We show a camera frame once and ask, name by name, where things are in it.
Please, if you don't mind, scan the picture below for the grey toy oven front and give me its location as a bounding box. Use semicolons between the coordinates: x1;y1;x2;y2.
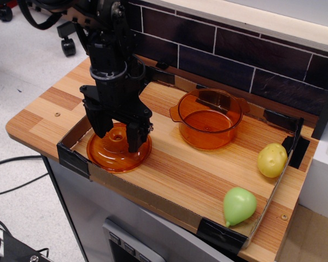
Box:
102;218;167;261

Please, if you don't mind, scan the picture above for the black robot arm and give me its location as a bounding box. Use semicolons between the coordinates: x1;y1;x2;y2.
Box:
18;1;153;152

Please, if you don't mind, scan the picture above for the dark brick backsplash panel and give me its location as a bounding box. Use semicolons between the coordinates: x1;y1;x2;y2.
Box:
124;1;328;139

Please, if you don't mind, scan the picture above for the orange transparent pot lid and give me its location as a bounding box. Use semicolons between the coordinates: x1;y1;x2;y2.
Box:
86;123;152;173

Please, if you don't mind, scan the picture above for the yellow plastic potato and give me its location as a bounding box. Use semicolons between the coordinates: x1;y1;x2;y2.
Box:
257;143;288;178

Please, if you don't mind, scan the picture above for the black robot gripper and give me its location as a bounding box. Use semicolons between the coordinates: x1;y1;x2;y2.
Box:
80;67;153;153

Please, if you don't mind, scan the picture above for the cardboard fence with black tape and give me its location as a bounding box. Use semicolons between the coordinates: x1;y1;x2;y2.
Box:
58;79;318;260

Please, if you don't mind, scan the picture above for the orange transparent plastic pot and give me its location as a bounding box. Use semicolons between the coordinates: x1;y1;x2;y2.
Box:
169;88;250;150

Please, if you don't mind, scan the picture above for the green plastic pear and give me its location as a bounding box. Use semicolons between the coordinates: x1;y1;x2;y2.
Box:
224;187;257;228

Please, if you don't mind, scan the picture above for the black floor cable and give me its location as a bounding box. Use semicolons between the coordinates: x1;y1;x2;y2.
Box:
0;154;49;199

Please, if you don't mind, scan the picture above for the black chair base with casters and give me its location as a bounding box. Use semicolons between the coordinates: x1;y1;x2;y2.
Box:
0;1;76;57

